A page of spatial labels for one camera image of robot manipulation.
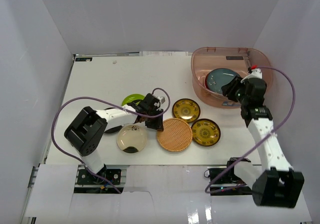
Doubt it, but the blue floral ceramic plate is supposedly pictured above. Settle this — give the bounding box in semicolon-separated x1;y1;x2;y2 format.
209;68;239;94

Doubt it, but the red and teal plate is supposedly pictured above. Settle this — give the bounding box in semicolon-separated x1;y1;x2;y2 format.
204;73;215;90

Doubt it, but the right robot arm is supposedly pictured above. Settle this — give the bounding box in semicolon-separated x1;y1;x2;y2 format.
221;76;305;209

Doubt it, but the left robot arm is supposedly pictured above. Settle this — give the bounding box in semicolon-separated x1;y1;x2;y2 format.
64;93;166;184

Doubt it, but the pink translucent plastic bin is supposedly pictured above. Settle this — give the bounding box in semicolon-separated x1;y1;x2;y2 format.
191;47;271;109

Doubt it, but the green glossy plate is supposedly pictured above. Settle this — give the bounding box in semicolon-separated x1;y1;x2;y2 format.
121;93;145;106

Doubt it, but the woven bamboo plate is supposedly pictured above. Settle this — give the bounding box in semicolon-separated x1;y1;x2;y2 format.
156;118;193;153

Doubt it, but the cream ceramic plate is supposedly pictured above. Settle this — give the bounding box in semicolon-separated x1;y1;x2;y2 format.
116;124;148;154

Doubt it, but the yellow patterned plate upper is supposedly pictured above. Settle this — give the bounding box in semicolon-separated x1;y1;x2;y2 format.
172;98;201;124

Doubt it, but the yellow patterned plate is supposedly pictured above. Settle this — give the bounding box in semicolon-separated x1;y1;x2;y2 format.
191;118;221;147
172;98;201;124

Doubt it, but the black plate right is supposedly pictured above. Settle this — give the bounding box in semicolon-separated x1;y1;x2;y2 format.
104;107;126;135

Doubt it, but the yellow patterned plate lower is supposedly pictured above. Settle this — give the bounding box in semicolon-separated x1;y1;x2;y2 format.
191;118;221;147

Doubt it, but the black label sticker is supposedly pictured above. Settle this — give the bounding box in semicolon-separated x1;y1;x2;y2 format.
74;57;93;62

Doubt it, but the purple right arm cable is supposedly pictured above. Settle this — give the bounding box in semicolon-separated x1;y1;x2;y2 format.
204;65;296;194

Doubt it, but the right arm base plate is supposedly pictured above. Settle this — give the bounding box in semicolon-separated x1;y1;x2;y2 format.
203;166;252;196

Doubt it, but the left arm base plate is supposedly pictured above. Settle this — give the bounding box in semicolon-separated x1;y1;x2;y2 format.
74;168;124;194

